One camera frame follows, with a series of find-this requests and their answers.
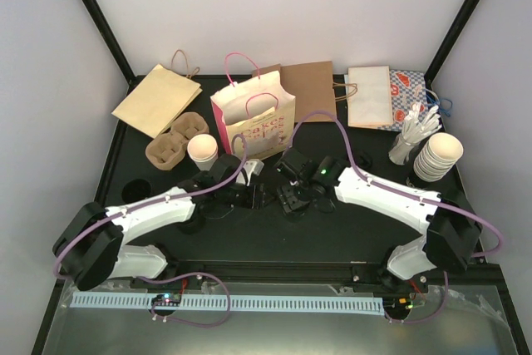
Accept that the cake print paper bag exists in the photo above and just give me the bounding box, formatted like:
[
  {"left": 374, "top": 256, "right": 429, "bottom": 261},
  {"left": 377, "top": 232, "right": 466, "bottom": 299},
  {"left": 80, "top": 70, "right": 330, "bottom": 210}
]
[{"left": 210, "top": 53, "right": 296, "bottom": 160}]

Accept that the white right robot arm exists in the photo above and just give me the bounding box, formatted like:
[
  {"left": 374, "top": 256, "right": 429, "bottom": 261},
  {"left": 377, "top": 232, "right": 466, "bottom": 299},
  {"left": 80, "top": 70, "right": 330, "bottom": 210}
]
[{"left": 275, "top": 148, "right": 481, "bottom": 291}]

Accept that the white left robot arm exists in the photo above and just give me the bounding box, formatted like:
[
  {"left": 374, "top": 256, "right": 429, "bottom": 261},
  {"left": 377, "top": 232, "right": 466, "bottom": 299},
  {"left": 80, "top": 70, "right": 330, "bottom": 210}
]
[{"left": 52, "top": 155, "right": 264, "bottom": 291}]

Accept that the white paper coffee cup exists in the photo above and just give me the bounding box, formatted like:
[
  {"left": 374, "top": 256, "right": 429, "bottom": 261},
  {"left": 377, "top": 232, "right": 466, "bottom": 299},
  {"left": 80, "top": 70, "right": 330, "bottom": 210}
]
[{"left": 187, "top": 134, "right": 218, "bottom": 171}]

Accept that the black cup lid stack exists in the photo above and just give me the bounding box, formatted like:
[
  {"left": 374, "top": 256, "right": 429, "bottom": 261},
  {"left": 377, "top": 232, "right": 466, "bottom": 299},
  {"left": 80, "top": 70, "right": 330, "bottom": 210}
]
[{"left": 349, "top": 150, "right": 373, "bottom": 172}]

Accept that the brown pulp cup carrier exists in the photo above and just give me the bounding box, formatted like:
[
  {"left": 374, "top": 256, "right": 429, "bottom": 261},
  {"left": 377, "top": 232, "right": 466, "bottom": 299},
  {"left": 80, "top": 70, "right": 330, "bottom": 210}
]
[{"left": 145, "top": 112, "right": 209, "bottom": 171}]

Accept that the stack of black lids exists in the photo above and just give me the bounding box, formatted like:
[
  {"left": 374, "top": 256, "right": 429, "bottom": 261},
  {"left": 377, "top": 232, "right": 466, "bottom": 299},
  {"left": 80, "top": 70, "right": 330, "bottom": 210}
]
[{"left": 121, "top": 179, "right": 152, "bottom": 204}]

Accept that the brown kraft paper bag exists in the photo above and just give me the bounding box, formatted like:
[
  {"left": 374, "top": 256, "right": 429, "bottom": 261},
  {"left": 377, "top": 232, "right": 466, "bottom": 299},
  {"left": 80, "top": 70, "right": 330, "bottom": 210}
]
[{"left": 259, "top": 61, "right": 337, "bottom": 122}]

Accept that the white paper bag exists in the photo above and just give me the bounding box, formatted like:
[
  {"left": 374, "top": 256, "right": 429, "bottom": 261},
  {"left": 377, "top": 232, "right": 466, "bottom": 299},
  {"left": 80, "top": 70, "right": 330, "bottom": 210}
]
[{"left": 344, "top": 66, "right": 393, "bottom": 129}]

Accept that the white plastic cutlery bunch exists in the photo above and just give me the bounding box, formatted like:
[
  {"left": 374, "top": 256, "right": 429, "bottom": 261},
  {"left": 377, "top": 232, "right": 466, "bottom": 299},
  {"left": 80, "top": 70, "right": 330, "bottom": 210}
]
[{"left": 388, "top": 102, "right": 441, "bottom": 165}]

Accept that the red blue patterned bag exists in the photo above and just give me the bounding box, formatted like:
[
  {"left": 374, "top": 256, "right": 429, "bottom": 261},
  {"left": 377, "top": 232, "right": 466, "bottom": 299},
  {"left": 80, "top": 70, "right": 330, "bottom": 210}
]
[{"left": 380, "top": 69, "right": 453, "bottom": 131}]

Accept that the stack of paper cups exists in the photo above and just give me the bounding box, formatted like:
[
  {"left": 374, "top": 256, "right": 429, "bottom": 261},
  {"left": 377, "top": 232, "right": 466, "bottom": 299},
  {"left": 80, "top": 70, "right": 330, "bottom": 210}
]
[{"left": 413, "top": 132, "right": 464, "bottom": 182}]

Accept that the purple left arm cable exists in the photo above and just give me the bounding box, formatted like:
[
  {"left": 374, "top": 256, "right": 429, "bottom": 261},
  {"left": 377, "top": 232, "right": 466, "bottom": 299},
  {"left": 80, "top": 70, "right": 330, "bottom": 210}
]
[{"left": 53, "top": 131, "right": 250, "bottom": 328}]

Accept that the tan paper bag with handles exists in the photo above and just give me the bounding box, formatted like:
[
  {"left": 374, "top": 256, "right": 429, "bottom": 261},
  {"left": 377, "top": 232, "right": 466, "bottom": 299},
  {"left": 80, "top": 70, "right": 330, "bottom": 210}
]
[{"left": 112, "top": 64, "right": 202, "bottom": 138}]

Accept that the white perforated front rail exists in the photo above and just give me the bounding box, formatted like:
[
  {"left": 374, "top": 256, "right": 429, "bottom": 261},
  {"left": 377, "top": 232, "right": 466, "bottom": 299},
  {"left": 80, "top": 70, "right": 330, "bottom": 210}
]
[{"left": 70, "top": 292, "right": 384, "bottom": 316}]

